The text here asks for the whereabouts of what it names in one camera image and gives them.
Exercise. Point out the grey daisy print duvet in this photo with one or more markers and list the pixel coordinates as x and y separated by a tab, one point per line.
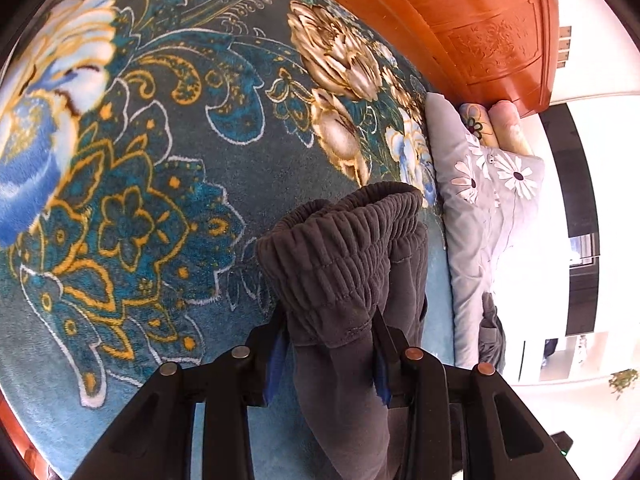
475	230

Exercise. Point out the dark clothes pile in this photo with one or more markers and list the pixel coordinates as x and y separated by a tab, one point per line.
551	347

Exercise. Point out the green hanging plant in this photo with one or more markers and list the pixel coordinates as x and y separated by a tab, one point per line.
624	384

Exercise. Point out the blue floral blanket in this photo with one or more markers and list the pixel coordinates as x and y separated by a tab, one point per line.
175	160

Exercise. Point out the wooden bed headboard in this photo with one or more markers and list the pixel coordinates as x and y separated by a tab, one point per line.
475	25

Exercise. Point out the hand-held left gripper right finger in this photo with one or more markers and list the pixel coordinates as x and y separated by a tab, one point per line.
382	377

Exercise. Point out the white black-striped wardrobe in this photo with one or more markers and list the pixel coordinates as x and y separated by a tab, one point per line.
580	185

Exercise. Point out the pink floral pillow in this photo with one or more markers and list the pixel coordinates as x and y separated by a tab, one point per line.
510	127

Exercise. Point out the yellow floral pillow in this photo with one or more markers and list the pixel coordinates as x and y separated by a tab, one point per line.
477	122

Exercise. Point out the dark grey top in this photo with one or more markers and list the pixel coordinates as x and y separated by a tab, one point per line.
492	330

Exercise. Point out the dark grey pants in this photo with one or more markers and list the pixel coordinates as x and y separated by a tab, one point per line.
345	270

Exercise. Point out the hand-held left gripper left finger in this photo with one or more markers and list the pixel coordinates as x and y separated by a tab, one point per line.
275	360

